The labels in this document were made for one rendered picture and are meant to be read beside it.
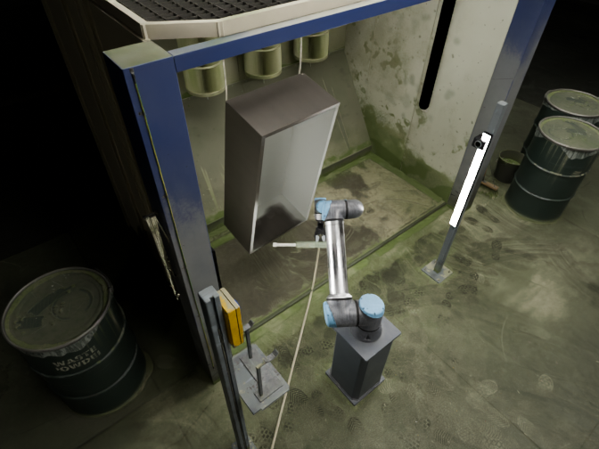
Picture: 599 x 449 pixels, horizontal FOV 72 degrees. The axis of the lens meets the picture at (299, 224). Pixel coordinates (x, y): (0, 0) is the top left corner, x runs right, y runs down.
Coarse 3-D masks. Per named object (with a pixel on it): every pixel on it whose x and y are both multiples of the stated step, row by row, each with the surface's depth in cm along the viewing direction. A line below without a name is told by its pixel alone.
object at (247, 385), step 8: (240, 360) 222; (240, 368) 218; (272, 368) 219; (240, 376) 215; (248, 376) 215; (280, 376) 216; (240, 384) 212; (248, 384) 212; (256, 384) 212; (240, 392) 209; (248, 392) 209; (280, 392) 210; (248, 400) 206; (256, 400) 206; (264, 400) 206; (256, 408) 204
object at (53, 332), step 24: (48, 288) 245; (72, 288) 245; (96, 288) 245; (24, 312) 233; (48, 312) 233; (72, 312) 233; (96, 312) 233; (24, 336) 222; (48, 336) 222; (72, 336) 222
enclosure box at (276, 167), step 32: (256, 96) 244; (288, 96) 249; (320, 96) 254; (256, 128) 227; (288, 128) 299; (320, 128) 279; (256, 160) 242; (288, 160) 328; (320, 160) 296; (256, 192) 262; (288, 192) 352; (256, 224) 337; (288, 224) 342
